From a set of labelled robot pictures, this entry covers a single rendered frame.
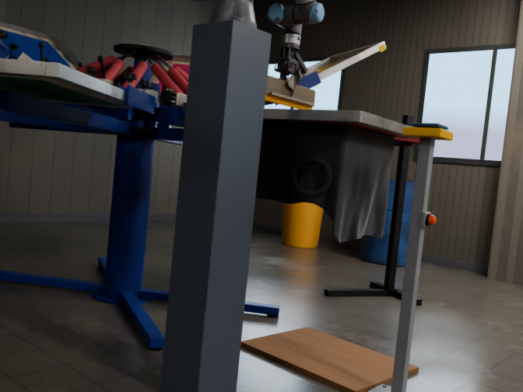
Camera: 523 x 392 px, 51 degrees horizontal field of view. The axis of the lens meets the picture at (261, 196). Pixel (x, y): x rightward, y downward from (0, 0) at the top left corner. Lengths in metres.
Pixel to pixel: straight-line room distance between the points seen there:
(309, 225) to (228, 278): 3.83
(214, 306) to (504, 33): 4.40
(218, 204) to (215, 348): 0.46
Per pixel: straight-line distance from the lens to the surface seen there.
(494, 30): 5.65
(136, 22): 6.55
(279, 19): 2.28
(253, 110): 1.76
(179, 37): 6.91
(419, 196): 1.92
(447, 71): 5.69
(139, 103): 2.11
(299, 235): 5.55
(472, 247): 5.47
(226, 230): 1.71
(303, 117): 1.97
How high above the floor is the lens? 0.77
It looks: 3 degrees down
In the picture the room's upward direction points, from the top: 6 degrees clockwise
